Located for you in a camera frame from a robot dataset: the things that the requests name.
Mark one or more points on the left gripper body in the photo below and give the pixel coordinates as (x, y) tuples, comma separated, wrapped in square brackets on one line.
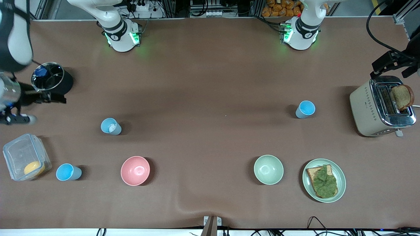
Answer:
[(414, 49)]

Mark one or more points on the blue plastic cup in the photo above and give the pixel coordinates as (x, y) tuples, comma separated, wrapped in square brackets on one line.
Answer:
[(110, 126), (67, 172), (306, 108)]

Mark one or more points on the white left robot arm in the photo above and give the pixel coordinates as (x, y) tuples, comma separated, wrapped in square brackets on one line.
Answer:
[(300, 37)]

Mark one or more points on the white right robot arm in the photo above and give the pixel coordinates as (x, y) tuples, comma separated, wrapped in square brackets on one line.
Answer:
[(119, 39)]

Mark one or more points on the glass lid blue knob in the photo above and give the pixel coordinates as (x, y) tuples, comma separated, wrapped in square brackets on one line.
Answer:
[(54, 77)]

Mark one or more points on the brown bread slice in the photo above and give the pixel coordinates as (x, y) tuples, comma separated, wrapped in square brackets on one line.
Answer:
[(403, 96)]

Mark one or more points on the beige chrome toaster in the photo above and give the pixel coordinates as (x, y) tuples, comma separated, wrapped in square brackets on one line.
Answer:
[(364, 108)]

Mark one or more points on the clear plastic lidded container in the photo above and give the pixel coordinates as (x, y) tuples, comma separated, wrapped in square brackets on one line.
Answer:
[(19, 154)]

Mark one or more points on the yellow round food item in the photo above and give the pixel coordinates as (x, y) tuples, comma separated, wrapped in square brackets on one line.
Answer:
[(32, 167)]

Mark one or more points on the pink bowl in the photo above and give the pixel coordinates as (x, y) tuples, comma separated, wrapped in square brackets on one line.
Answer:
[(135, 170)]

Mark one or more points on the bag of orange snacks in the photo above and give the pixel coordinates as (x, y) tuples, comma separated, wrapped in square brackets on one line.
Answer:
[(279, 8)]

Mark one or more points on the pale green plate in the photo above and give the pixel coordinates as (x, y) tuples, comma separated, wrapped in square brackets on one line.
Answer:
[(342, 178)]

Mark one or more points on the white power strip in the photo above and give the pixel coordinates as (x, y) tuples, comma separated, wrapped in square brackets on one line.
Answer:
[(214, 13), (142, 6)]

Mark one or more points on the toast slice under lettuce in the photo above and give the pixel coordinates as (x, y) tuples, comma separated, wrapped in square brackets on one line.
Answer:
[(310, 172)]

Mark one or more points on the green lettuce leaf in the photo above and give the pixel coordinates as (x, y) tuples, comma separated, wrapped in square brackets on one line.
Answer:
[(325, 183)]

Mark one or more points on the pale green bowl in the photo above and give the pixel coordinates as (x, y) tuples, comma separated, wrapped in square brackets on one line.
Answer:
[(268, 169)]

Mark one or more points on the aluminium frame profile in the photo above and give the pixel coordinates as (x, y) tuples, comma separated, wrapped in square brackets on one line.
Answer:
[(256, 6), (41, 8), (169, 6), (402, 14)]

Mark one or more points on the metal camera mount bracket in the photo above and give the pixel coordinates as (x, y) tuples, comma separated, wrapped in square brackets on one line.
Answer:
[(210, 227)]

